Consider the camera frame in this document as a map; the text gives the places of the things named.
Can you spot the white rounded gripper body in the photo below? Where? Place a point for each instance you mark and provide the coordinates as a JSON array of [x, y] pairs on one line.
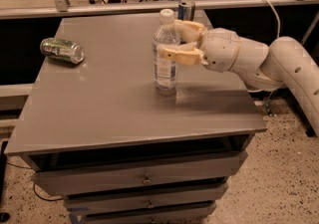
[[219, 50]]

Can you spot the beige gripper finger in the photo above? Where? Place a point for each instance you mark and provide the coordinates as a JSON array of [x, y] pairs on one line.
[[185, 54], [190, 31]]

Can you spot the clear plastic water bottle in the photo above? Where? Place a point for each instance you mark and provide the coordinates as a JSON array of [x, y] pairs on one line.
[[165, 69]]

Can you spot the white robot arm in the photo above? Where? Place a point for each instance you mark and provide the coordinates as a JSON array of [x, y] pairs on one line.
[[284, 62]]

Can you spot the blue silver energy drink can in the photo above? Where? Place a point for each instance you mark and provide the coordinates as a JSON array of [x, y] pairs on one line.
[[186, 10]]

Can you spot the green soda can lying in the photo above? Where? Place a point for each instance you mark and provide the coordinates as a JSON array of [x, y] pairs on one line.
[[62, 50]]

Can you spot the grey drawer cabinet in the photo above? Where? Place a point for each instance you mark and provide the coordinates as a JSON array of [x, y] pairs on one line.
[[107, 110]]

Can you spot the middle drawer front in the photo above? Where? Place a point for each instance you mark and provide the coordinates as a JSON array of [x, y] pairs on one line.
[[144, 198]]

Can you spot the drawer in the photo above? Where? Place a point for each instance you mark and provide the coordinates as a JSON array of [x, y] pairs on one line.
[[156, 215], [139, 174], [144, 198]]

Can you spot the bottom drawer front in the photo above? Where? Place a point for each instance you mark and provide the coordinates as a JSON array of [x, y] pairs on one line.
[[156, 215]]

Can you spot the top drawer front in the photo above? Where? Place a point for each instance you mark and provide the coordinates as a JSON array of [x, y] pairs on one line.
[[139, 174]]

